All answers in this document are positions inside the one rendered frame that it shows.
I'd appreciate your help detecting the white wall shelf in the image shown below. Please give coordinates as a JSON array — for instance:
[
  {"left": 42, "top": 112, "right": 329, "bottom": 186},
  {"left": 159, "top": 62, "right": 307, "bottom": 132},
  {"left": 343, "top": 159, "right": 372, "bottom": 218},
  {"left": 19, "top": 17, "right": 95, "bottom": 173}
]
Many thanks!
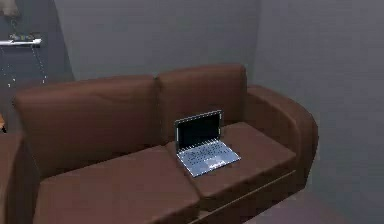
[{"left": 0, "top": 31, "right": 44, "bottom": 48}]

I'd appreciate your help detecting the brown leather sofa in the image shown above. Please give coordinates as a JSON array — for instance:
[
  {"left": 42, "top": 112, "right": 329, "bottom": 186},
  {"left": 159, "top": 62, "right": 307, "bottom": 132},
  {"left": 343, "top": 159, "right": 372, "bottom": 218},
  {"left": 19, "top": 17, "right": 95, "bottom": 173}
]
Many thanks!
[{"left": 0, "top": 63, "right": 319, "bottom": 224}]

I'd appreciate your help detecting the beige hanging lamp shade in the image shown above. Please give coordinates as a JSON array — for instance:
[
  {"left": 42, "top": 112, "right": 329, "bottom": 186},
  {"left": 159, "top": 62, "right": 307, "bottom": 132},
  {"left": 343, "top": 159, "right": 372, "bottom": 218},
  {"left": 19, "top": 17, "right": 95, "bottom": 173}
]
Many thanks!
[{"left": 0, "top": 0, "right": 20, "bottom": 18}]

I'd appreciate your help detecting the silver open laptop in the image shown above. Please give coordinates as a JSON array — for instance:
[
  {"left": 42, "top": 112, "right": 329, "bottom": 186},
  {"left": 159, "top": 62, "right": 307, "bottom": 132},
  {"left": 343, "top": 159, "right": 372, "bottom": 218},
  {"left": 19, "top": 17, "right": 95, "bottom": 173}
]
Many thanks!
[{"left": 174, "top": 109, "right": 242, "bottom": 178}]

